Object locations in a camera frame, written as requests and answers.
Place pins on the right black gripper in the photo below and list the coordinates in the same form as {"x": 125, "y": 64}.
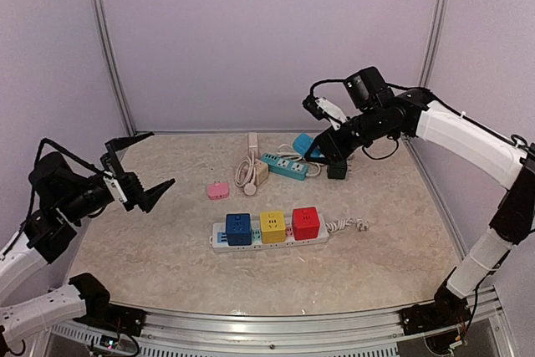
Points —
{"x": 330, "y": 141}

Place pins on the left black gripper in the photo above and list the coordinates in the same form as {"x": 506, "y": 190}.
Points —
{"x": 146, "y": 199}

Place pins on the light blue adapter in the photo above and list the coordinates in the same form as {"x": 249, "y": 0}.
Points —
{"x": 302, "y": 143}

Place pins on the red cube socket adapter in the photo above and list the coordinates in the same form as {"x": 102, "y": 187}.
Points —
{"x": 305, "y": 223}

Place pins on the yellow cube socket adapter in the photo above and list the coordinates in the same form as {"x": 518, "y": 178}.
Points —
{"x": 273, "y": 227}

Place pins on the white multicolour power strip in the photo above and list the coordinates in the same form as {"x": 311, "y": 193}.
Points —
{"x": 219, "y": 243}

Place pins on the dark blue cube socket adapter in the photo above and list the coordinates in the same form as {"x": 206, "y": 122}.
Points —
{"x": 238, "y": 229}

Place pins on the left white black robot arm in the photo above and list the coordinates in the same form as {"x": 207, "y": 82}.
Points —
{"x": 65, "y": 190}

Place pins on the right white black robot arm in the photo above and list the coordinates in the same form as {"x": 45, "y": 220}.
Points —
{"x": 364, "y": 108}

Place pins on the pink flat plug adapter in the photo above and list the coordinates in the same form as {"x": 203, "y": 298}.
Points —
{"x": 218, "y": 190}

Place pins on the dark green cube adapter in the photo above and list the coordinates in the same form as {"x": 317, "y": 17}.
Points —
{"x": 338, "y": 170}

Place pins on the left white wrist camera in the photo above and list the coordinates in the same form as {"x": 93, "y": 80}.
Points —
{"x": 114, "y": 188}

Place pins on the teal power strip with cord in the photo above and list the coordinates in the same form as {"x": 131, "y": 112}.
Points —
{"x": 287, "y": 162}

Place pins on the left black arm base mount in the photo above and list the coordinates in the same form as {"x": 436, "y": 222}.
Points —
{"x": 101, "y": 313}

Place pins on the aluminium front frame rail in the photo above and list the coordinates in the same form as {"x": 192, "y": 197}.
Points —
{"x": 375, "y": 332}

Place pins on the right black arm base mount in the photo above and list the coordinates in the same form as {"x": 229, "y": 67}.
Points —
{"x": 446, "y": 309}

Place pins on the left aluminium corner post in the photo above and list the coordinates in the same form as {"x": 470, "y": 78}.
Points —
{"x": 111, "y": 65}

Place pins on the aluminium corner post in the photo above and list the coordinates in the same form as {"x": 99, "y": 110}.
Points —
{"x": 433, "y": 42}
{"x": 111, "y": 65}

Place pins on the right aluminium corner post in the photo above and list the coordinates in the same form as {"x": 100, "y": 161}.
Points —
{"x": 433, "y": 42}

